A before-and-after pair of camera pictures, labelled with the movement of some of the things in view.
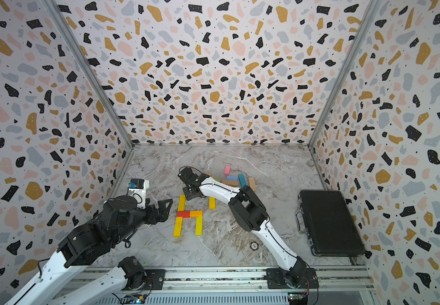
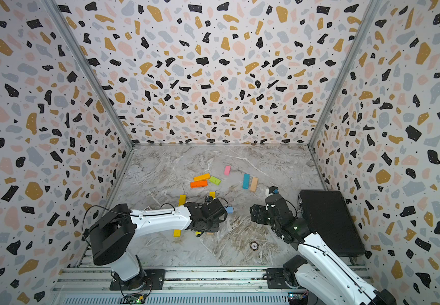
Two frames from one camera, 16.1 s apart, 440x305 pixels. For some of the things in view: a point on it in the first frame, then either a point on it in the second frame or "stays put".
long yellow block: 182,203 stays put
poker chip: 254,246 stays put
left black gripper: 154,217 -> 215,228
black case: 330,227 stays put
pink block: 227,169 stays put
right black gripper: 185,191 -> 262,210
